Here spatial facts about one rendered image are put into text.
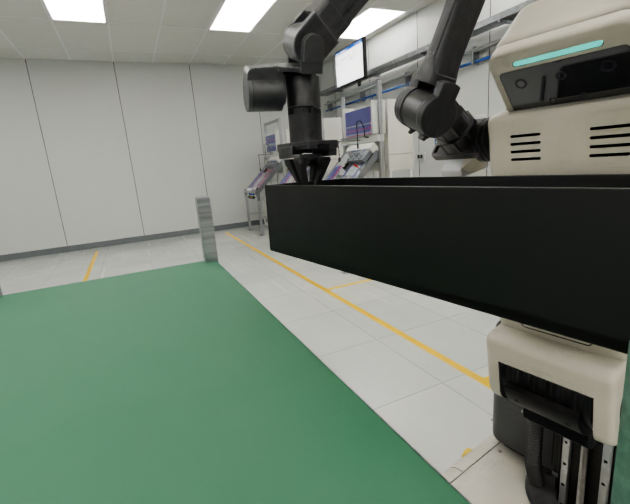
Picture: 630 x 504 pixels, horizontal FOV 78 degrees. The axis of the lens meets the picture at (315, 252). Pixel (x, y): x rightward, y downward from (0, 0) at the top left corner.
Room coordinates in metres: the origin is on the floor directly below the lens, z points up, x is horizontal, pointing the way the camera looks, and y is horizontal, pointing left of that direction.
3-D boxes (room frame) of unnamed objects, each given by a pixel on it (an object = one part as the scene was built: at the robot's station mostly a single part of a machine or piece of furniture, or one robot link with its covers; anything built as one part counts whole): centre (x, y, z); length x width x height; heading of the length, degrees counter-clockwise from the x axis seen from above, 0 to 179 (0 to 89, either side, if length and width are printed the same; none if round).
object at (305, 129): (0.70, 0.00, 1.21); 0.10 x 0.07 x 0.07; 34
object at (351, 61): (4.45, -0.57, 2.10); 0.58 x 0.14 x 0.41; 24
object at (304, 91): (0.70, 0.00, 1.27); 0.07 x 0.06 x 0.07; 108
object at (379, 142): (4.51, -0.70, 0.95); 1.36 x 0.82 x 1.90; 114
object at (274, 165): (7.15, 0.48, 0.95); 1.37 x 0.82 x 1.90; 114
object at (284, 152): (0.71, 0.01, 1.14); 0.07 x 0.07 x 0.09; 34
